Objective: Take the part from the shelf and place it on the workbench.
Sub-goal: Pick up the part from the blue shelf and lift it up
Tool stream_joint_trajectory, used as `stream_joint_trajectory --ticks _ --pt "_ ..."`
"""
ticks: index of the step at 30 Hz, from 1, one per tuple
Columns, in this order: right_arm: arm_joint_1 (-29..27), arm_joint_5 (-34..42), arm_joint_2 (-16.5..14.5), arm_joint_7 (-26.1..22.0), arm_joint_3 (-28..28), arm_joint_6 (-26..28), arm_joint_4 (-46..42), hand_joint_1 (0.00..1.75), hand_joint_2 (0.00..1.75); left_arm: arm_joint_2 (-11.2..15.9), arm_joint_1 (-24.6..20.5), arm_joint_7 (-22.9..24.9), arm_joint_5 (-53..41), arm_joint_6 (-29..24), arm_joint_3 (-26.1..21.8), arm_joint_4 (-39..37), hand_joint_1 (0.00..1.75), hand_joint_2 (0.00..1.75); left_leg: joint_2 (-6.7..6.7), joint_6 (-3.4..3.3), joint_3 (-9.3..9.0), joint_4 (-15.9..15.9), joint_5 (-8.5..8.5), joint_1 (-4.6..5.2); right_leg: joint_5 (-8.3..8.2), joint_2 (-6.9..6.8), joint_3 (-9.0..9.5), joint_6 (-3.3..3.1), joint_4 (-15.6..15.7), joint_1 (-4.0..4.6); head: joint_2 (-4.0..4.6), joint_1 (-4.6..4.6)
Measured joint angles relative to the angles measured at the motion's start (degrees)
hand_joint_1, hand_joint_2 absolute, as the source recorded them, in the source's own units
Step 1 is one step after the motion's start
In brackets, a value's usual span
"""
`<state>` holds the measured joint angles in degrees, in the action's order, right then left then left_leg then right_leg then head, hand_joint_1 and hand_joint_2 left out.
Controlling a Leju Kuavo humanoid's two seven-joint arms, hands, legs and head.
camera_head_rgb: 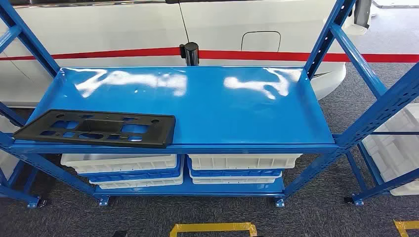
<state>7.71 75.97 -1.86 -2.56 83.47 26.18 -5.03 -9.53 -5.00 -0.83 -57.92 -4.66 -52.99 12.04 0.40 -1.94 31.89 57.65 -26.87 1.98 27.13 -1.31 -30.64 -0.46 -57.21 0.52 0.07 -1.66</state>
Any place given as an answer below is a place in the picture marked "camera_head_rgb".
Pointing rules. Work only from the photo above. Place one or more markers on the white car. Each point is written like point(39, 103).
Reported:
point(98, 29)

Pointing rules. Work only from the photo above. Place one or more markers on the black plastic plate part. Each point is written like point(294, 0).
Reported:
point(163, 134)

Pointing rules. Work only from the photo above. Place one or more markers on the black stanchion post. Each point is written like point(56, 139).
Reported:
point(190, 54)

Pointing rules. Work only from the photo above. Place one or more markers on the red barrier belt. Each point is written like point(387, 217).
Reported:
point(98, 53)
point(294, 56)

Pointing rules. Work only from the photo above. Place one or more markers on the yellow floor tape square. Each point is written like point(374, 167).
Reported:
point(404, 225)
point(212, 226)

